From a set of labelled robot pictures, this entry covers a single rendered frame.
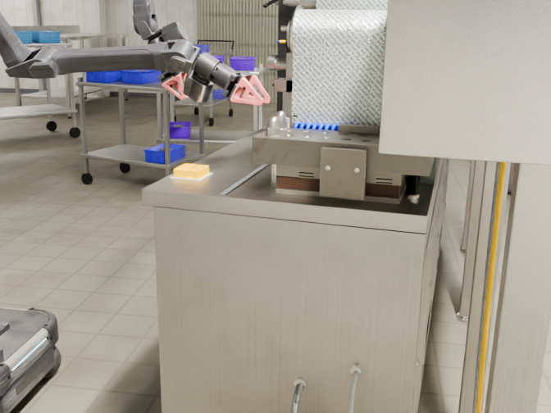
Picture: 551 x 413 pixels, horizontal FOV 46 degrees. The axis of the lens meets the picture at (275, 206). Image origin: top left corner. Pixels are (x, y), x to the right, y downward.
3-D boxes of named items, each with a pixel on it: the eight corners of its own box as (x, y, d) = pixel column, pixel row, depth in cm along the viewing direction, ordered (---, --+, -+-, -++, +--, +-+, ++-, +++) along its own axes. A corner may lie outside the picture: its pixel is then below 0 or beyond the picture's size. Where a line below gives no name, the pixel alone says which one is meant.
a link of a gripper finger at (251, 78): (257, 115, 163) (226, 96, 164) (266, 111, 169) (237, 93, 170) (270, 91, 160) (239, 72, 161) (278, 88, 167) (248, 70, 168)
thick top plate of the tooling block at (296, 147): (271, 150, 163) (271, 126, 161) (433, 161, 152) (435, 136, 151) (252, 162, 148) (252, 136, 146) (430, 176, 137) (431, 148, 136)
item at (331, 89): (291, 129, 164) (293, 54, 159) (384, 134, 158) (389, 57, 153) (291, 129, 164) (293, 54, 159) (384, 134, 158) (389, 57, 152)
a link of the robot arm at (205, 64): (193, 54, 162) (205, 47, 166) (187, 76, 166) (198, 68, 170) (216, 68, 161) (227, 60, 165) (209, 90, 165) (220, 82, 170)
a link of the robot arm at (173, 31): (143, 24, 207) (134, 24, 199) (173, 6, 204) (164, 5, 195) (162, 57, 209) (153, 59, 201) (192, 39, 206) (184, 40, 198)
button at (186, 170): (184, 171, 169) (184, 162, 168) (209, 174, 167) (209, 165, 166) (173, 178, 162) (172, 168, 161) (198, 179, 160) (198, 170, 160)
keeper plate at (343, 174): (321, 193, 145) (322, 146, 142) (365, 197, 143) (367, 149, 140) (318, 197, 143) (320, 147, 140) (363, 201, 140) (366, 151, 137)
